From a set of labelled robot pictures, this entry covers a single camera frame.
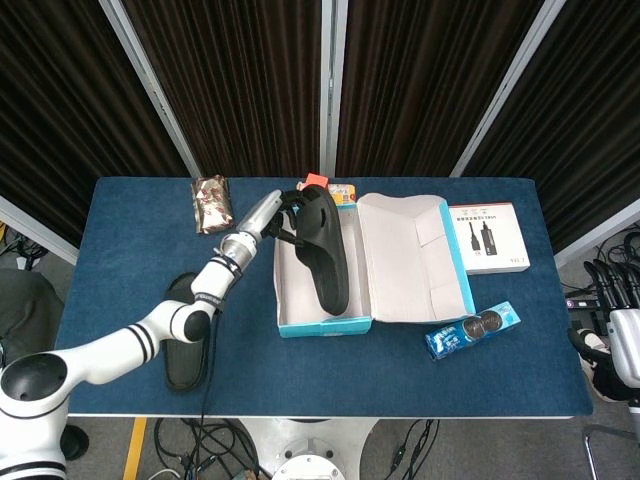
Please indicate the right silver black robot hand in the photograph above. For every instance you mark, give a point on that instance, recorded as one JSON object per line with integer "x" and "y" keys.
{"x": 627, "y": 340}

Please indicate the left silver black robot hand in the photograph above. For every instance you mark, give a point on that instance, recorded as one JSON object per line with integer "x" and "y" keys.
{"x": 257, "y": 215}

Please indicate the black rubber slipper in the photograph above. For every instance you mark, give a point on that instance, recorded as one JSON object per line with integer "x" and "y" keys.
{"x": 185, "y": 370}
{"x": 325, "y": 250}

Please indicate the light blue shoe box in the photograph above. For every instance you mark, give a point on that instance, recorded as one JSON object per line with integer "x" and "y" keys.
{"x": 405, "y": 260}

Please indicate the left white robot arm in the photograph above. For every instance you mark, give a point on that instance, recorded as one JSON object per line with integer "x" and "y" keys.
{"x": 120, "y": 345}

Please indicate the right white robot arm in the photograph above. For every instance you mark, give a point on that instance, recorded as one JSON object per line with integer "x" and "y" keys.
{"x": 636, "y": 415}

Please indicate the orange cube block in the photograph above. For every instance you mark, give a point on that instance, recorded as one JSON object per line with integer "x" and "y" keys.
{"x": 320, "y": 178}

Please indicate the brown foil snack packet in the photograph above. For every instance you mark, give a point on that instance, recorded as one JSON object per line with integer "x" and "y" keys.
{"x": 212, "y": 210}

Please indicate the white and black sneaker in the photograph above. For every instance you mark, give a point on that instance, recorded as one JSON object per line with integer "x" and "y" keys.
{"x": 607, "y": 385}

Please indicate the black power strip purple label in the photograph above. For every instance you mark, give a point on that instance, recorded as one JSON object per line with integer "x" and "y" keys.
{"x": 582, "y": 303}

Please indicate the yellow flat snack packet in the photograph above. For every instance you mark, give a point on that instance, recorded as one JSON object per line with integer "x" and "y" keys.
{"x": 345, "y": 195}

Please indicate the dark pleated curtain panel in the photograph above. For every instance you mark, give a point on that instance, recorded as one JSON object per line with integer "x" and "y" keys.
{"x": 425, "y": 75}
{"x": 240, "y": 75}
{"x": 60, "y": 100}
{"x": 590, "y": 100}

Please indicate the blue Oreo cookie pack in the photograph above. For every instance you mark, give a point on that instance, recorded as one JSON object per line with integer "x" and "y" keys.
{"x": 470, "y": 330}

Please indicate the blue felt table mat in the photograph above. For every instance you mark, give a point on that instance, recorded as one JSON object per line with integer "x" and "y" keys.
{"x": 350, "y": 380}

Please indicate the dark grey trouser leg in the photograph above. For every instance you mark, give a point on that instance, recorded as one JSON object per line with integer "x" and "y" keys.
{"x": 25, "y": 305}

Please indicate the yellow floor tape strip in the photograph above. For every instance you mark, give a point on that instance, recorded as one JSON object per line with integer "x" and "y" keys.
{"x": 135, "y": 445}

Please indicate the grey metal tube frame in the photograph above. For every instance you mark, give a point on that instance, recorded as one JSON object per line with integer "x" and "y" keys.
{"x": 586, "y": 440}

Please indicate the grey aluminium partition rail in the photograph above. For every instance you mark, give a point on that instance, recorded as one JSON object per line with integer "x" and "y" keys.
{"x": 40, "y": 231}
{"x": 600, "y": 233}

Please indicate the grey aluminium partition post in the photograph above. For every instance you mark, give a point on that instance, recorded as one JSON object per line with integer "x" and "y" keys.
{"x": 332, "y": 85}
{"x": 151, "y": 85}
{"x": 507, "y": 85}

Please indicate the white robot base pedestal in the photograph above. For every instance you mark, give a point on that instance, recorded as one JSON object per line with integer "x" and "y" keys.
{"x": 310, "y": 450}

